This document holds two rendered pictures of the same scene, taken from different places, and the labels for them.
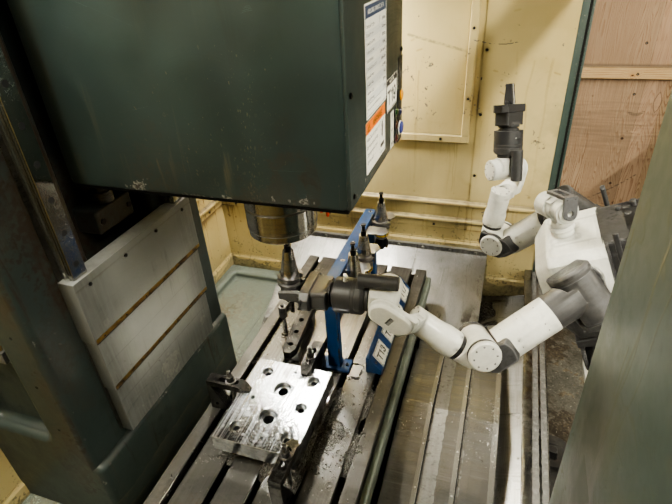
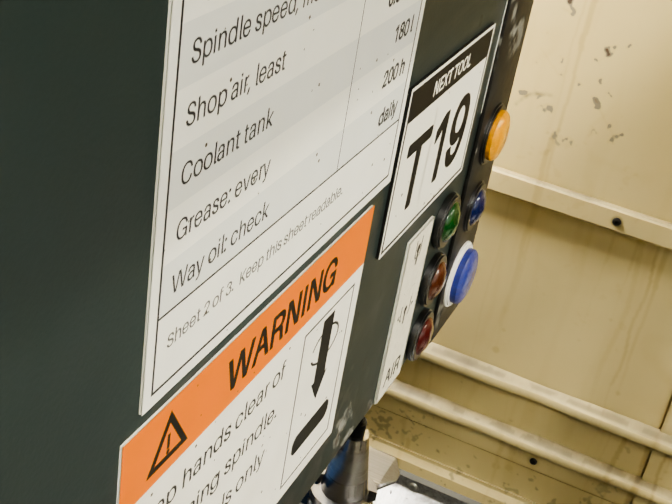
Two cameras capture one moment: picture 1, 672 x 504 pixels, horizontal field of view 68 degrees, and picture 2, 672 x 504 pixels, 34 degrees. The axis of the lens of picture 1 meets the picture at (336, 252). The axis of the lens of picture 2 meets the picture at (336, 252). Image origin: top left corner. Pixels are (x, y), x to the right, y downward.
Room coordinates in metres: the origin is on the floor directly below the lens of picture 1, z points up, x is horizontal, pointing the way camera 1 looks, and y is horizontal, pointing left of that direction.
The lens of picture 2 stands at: (0.73, -0.11, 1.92)
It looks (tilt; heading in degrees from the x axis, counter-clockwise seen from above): 30 degrees down; 0
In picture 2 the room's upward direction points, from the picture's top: 10 degrees clockwise
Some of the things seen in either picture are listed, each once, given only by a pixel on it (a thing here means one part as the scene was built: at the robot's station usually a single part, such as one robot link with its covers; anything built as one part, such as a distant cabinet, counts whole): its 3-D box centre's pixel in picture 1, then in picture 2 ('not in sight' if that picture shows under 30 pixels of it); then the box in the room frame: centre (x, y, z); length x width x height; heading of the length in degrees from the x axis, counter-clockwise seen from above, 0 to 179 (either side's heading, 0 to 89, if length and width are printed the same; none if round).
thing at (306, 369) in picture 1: (312, 363); not in sight; (1.09, 0.09, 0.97); 0.13 x 0.03 x 0.15; 160
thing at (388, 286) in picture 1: (376, 292); not in sight; (0.95, -0.09, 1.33); 0.11 x 0.11 x 0.11; 73
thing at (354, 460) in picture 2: (381, 211); (349, 460); (1.50, -0.16, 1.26); 0.04 x 0.04 x 0.07
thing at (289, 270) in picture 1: (288, 262); not in sight; (1.01, 0.12, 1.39); 0.04 x 0.04 x 0.07
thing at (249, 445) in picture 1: (276, 408); not in sight; (0.94, 0.19, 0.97); 0.29 x 0.23 x 0.05; 160
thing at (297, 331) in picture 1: (299, 332); not in sight; (1.28, 0.14, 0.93); 0.26 x 0.05 x 0.06; 165
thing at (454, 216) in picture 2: not in sight; (448, 221); (1.17, -0.16, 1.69); 0.02 x 0.01 x 0.02; 160
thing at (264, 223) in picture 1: (280, 204); not in sight; (1.01, 0.12, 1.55); 0.16 x 0.16 x 0.12
